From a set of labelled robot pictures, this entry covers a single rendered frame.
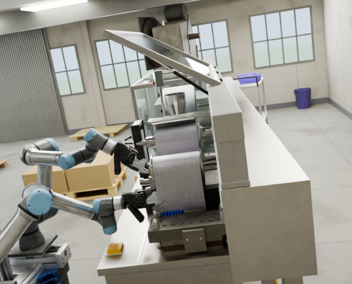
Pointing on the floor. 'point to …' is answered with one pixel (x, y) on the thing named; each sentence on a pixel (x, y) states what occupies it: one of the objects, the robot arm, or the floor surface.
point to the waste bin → (303, 97)
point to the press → (170, 32)
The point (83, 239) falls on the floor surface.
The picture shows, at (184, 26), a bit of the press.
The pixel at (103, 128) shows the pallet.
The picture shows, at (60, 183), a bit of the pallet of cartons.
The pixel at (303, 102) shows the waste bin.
